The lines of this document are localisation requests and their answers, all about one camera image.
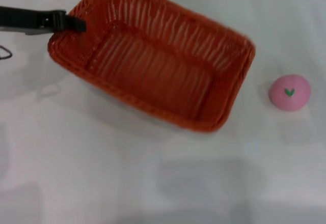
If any orange woven plastic basket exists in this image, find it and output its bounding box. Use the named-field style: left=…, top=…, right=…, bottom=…
left=47, top=0, right=256, bottom=133

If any pink peach toy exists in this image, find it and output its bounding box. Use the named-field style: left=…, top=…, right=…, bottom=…
left=268, top=73, right=312, bottom=112

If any thin dark cable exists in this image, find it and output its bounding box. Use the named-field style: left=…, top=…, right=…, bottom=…
left=0, top=46, right=13, bottom=62

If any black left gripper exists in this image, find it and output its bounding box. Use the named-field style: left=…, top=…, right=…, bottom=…
left=0, top=6, right=87, bottom=36

